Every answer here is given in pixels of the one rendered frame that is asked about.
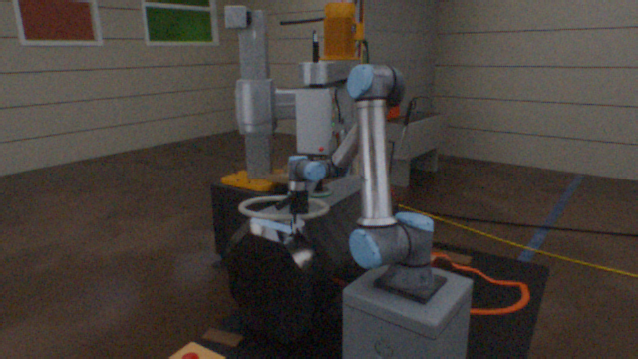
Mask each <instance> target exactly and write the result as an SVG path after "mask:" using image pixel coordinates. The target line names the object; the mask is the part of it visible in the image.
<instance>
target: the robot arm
mask: <svg viewBox="0 0 638 359"><path fill-rule="evenodd" d="M406 89H407V86H406V80H405V77H404V75H403V74H402V72H401V71H399V69H397V68H396V67H394V66H391V65H370V64H366V65H357V66H356V67H354V68H353V70H352V72H351V74H350V76H349V79H347V92H349V93H350V95H351V97H352V98H354V99H355V105H356V124H355V125H354V127H353V128H352V129H351V131H350V132H348V134H347V136H346V138H345V139H344V141H343V142H342V144H341V145H340V146H339V149H338V150H337V152H336V153H334V154H333V155H332V157H331V158H330V159H326V160H315V161H311V160H309V159H307V157H306V156H291V157H289V176H288V189H289V190H290V193H292V194H291V195H290V196H288V197H287V198H285V199H284V200H281V201H280V202H279V203H278V204H276V205H275V206H274V207H275V208H276V210H278V211H279V210H282V209H283V208H284V207H286V206H287V205H289V204H290V205H289V209H290V210H289V215H292V221H290V227H291V230H292V231H293V233H294V234H296V229H297V227H300V226H303V225H304V221H302V220H300V216H299V215H298V213H300V215H304V213H309V203H307V200H309V191H307V190H306V181H307V180H310V181H319V180H324V179H331V178H341V177H344V176H345V175H346V173H347V172H348V171H349V170H350V163H351V162H352V159H353V158H354V157H355V156H356V155H357V154H358V159H359V179H360V197H361V215H363V216H361V217H360V218H359V220H358V221H357V230H355V231H354V232H352V234H351V236H350V246H351V248H350V249H351V252H352V255H353V257H354V259H355V261H356V262H358V264H359V265H360V267H363V268H366V269H372V268H379V267H383V265H386V264H390V265H389V268H388V270H386V276H385V277H386V281H388V282H389V283H390V284H391V285H393V286H395V287H398V288H402V289H406V290H424V289H428V288H430V287H432V286H433V283H434V277H433V273H432V270H431V267H430V262H431V251H432V241H433V232H434V231H433V221H432V220H431V219H430V218H428V217H425V216H422V215H419V214H415V213H414V212H398V213H396V216H395V217H393V216H392V204H391V182H390V161H389V140H387V119H386V115H387V114H389V112H390V111H391V110H392V107H397V106H398V105H399V104H400V103H402V102H403V100H404V98H405V94H406ZM306 206H307V209H306Z"/></svg>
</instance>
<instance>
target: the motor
mask: <svg viewBox="0 0 638 359"><path fill-rule="evenodd" d="M325 14H326V16H327V18H324V55H327V58H320V57H319V60H359V59H360V57H359V55H358V57H353V55H355V40H364V24H363V23H356V18H353V15H354V14H355V5H354V3H353V2H329V3H326V5H325Z"/></svg>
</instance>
